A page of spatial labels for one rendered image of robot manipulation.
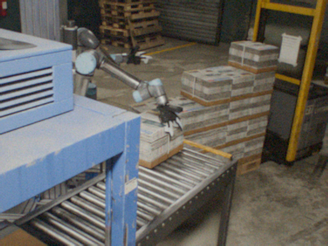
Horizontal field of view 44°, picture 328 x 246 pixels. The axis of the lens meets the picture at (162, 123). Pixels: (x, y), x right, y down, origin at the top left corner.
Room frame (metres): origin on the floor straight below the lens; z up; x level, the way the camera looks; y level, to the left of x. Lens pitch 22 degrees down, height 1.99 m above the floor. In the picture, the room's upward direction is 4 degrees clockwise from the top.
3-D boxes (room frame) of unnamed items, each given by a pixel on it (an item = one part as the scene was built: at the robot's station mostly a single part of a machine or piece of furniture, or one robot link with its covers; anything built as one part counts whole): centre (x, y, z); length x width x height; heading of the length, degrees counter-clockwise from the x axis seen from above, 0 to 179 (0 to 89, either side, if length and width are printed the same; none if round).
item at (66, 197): (2.13, 0.29, 0.74); 1.34 x 0.05 x 0.12; 146
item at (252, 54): (3.90, -0.84, 0.65); 0.39 x 0.30 x 1.29; 38
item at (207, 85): (3.54, -0.38, 0.95); 0.38 x 0.29 x 0.23; 37
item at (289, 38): (4.18, -1.20, 1.27); 0.57 x 0.01 x 0.65; 38
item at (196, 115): (3.46, -0.27, 0.42); 1.17 x 0.39 x 0.83; 128
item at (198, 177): (2.26, -0.10, 0.77); 0.47 x 0.05 x 0.05; 56
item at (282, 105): (4.40, -1.47, 0.40); 0.69 x 0.55 x 0.80; 38
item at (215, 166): (2.42, -0.21, 0.77); 0.47 x 0.05 x 0.05; 56
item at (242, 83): (3.72, -0.61, 0.95); 0.38 x 0.29 x 0.23; 38
